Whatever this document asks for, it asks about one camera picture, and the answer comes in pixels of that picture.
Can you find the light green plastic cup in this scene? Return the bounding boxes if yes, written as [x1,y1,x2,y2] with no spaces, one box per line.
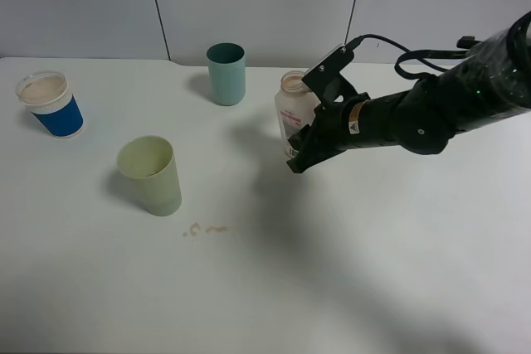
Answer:
[117,135,182,216]

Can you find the black camera cable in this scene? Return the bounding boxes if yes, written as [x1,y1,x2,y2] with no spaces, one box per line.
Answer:
[343,33,482,81]

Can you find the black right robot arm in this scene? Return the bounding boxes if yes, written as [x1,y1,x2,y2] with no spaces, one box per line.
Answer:
[287,14,530,173]

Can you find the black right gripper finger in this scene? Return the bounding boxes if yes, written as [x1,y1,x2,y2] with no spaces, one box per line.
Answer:
[287,124,332,173]

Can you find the clear plastic drink bottle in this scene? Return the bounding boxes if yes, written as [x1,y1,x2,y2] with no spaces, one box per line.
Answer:
[275,70,319,158]

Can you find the blue sleeved paper cup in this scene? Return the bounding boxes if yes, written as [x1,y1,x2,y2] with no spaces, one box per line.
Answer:
[16,70,84,138]

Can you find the teal plastic cup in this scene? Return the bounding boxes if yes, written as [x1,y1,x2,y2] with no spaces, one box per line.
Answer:
[207,42,246,106]

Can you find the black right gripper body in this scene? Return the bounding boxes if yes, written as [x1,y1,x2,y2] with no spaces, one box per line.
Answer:
[313,92,406,155]

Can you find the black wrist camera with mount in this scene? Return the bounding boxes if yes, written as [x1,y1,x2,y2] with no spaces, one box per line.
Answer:
[302,45,358,106]

